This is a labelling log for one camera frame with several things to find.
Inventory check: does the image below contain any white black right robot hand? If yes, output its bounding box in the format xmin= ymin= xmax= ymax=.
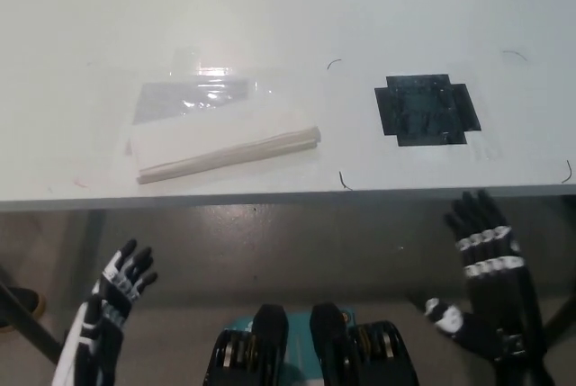
xmin=425 ymin=189 xmax=548 ymax=360

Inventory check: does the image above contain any dark metal table strut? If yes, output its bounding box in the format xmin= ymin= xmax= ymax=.
xmin=0 ymin=268 xmax=64 ymax=360
xmin=542 ymin=286 xmax=576 ymax=351

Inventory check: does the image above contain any clear plastic film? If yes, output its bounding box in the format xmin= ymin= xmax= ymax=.
xmin=170 ymin=46 xmax=258 ymax=90

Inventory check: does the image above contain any white napkin stack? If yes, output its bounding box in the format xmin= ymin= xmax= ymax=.
xmin=128 ymin=83 xmax=323 ymax=187

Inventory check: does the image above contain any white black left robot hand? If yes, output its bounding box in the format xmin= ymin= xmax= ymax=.
xmin=52 ymin=238 xmax=159 ymax=386

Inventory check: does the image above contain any black shoe tan sole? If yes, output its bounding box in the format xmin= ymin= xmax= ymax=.
xmin=0 ymin=286 xmax=48 ymax=328

